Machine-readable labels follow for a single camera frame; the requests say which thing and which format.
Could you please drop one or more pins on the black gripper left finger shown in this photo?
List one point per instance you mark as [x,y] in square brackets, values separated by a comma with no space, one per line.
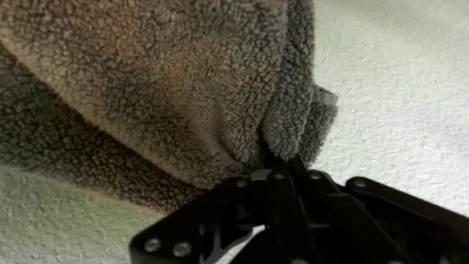
[288,222]

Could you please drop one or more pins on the grey towel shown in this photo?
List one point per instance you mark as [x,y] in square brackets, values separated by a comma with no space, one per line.
[156,101]

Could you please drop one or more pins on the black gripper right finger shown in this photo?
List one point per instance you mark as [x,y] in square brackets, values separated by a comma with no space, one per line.
[343,229]

